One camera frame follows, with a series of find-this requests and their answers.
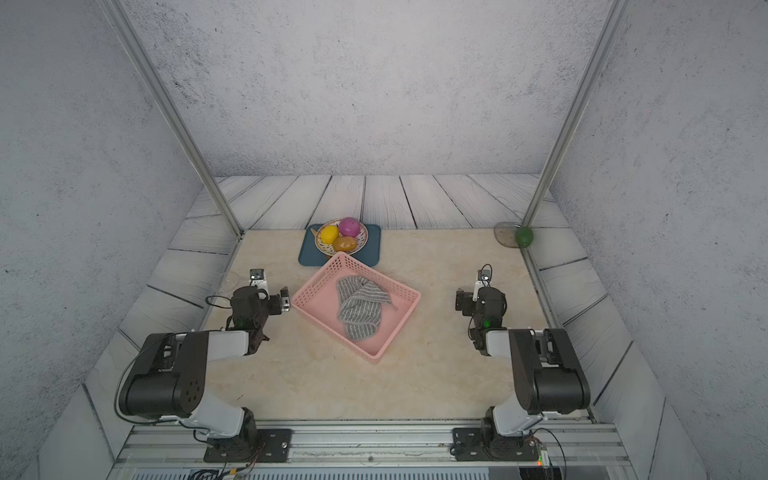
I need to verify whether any grey striped square dishcloth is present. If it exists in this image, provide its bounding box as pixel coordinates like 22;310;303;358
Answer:
336;275;394;342

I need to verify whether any pink plastic basket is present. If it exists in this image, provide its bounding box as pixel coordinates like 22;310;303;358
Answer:
292;253;421;364

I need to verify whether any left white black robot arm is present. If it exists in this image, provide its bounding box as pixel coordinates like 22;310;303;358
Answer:
113;286;293;464

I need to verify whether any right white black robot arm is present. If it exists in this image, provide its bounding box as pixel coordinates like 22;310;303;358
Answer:
451;286;591;462

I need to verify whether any clear plastic cup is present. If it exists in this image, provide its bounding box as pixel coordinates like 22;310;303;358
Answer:
213;271;241;297

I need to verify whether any clear glass bowl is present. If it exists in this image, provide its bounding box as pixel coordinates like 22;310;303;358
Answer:
493;222;521;248

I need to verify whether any yellow lemon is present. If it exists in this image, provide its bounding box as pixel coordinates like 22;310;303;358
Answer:
318;224;339;245

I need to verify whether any green ball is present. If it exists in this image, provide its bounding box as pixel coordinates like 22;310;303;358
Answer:
514;226;535;248

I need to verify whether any brown potato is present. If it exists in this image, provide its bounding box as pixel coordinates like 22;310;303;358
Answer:
332;236;358;252

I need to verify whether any magenta round fruit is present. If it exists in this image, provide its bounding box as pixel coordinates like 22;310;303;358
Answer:
338;217;362;237

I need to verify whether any teal placemat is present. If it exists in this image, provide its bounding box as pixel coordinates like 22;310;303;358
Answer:
298;220;381;267

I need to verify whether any patterned round plate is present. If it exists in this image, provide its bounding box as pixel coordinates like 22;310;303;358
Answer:
310;217;370;257

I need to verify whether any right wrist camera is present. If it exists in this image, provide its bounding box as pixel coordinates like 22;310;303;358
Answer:
477;265;493;287

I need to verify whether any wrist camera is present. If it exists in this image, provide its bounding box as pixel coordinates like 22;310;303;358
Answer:
477;265;493;287
249;268;269;291

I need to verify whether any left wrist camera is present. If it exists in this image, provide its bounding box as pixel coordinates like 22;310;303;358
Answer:
249;268;269;291

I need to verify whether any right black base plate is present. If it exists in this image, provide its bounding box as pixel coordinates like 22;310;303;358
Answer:
449;428;540;463

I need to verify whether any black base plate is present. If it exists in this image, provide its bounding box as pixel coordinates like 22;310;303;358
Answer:
203;428;294;463
449;428;540;463

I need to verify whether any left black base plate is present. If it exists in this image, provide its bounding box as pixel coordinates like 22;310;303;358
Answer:
203;428;294;463

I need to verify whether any aluminium front rail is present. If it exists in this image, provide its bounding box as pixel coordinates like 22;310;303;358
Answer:
109;419;637;479

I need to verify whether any right aluminium frame post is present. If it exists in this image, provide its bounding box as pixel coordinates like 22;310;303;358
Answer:
522;0;631;227

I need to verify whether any aluminium frame post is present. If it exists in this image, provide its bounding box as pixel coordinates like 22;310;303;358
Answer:
522;0;631;227
99;0;244;240

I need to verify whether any left aluminium frame post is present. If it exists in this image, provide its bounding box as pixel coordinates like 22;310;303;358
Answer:
99;0;244;240

